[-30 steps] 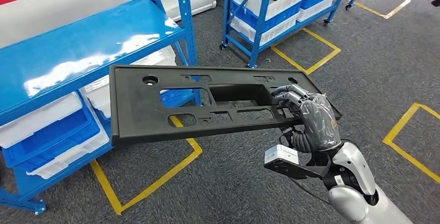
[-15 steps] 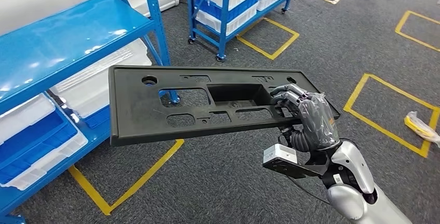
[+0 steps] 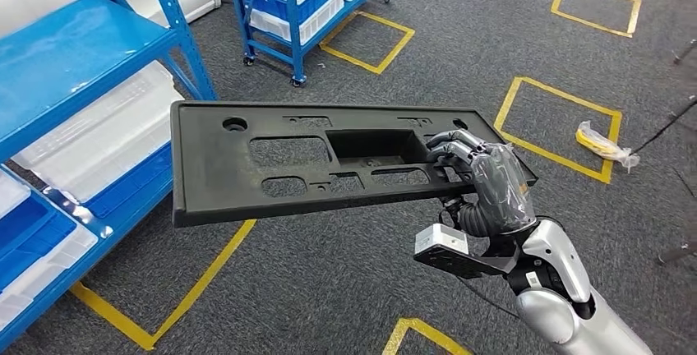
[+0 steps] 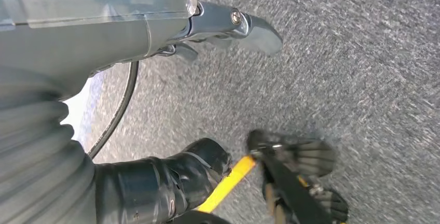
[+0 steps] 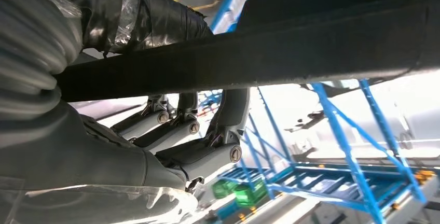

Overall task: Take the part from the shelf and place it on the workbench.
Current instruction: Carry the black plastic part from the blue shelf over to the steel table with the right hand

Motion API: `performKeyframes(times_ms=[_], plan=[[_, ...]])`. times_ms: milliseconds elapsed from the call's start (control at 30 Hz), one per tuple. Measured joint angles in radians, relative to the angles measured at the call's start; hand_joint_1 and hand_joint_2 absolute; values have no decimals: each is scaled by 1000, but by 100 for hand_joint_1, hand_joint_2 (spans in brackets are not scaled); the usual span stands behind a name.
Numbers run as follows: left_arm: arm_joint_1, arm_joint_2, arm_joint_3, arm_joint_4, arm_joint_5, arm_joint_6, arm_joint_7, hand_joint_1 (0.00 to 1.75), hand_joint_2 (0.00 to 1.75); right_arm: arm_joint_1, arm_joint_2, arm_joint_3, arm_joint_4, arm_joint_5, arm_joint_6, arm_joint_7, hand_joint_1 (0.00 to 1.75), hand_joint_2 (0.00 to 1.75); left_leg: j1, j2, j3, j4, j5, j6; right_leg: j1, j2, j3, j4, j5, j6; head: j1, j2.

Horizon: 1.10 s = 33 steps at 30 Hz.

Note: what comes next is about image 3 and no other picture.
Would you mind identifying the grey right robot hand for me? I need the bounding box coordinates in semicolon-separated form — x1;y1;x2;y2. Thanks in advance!
424;128;538;235

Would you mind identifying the black plastic panel part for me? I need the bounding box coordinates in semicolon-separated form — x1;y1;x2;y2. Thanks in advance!
169;100;539;228

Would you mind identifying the blue wheeled shelf rack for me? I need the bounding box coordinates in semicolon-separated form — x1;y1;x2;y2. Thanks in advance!
222;0;399;88

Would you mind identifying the blue metal shelf rack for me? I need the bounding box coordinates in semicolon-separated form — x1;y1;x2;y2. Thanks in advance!
0;0;219;351

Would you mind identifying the clear bag with yellow item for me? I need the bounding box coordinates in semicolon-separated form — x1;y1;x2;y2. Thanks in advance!
575;120;641;174

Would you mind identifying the black stand leg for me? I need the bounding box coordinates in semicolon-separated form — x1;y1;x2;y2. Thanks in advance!
631;95;697;156

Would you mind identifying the pale wrist camera, black bracket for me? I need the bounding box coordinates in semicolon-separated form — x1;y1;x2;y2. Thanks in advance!
413;223;519;280

